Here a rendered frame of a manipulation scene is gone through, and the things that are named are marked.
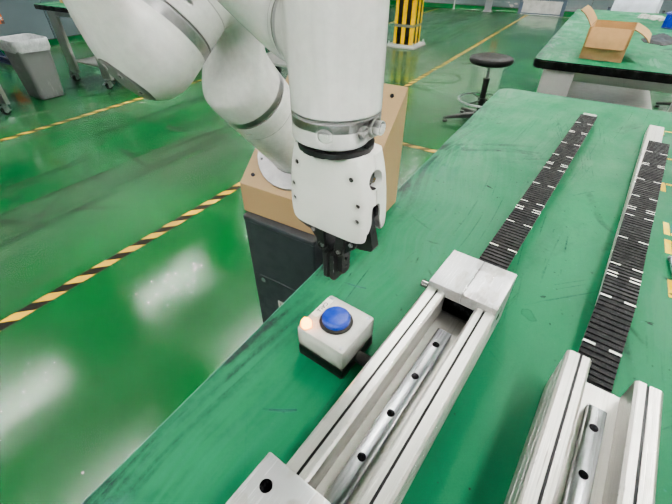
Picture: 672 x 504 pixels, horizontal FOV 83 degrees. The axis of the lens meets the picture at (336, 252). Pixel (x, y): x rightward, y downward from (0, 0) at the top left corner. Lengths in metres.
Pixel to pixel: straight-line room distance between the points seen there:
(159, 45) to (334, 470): 0.50
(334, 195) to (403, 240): 0.44
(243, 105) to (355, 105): 0.31
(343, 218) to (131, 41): 0.29
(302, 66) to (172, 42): 0.22
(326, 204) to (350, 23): 0.17
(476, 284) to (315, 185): 0.30
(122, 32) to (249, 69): 0.18
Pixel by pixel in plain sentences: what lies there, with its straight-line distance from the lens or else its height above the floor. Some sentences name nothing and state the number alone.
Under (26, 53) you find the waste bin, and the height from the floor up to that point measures 0.44.
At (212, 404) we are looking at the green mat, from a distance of 0.57.
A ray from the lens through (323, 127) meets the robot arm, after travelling 0.34.
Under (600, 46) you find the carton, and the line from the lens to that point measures 2.63.
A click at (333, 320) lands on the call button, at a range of 0.53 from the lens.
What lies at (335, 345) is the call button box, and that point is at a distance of 0.52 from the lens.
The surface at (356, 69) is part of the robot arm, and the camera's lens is 0.33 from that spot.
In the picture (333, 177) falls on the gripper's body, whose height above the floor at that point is 1.08.
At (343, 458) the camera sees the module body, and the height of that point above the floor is 0.82.
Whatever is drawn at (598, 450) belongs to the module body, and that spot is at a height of 0.84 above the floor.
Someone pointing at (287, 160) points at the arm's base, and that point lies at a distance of 0.75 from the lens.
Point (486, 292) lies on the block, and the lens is 0.58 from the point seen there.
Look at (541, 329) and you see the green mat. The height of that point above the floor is 0.78.
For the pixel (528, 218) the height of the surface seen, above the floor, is 0.81.
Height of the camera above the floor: 1.25
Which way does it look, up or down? 39 degrees down
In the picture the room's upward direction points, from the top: straight up
